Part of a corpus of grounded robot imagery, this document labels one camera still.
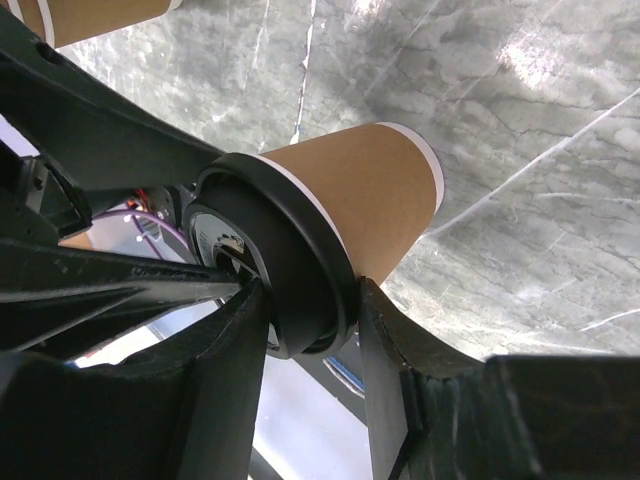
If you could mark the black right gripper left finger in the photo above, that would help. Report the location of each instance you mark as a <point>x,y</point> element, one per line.
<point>184,408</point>

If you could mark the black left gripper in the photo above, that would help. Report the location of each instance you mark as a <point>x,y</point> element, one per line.
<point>63,301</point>

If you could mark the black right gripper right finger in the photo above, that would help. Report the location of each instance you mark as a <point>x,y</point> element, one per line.
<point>433,412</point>

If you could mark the black plastic cup lid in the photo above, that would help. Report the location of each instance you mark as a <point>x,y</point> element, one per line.
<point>253,220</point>

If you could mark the brown paper cup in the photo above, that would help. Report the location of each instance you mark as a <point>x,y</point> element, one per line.
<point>377,185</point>

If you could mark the stack of brown paper cups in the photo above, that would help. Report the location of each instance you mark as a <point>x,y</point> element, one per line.
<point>63,22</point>

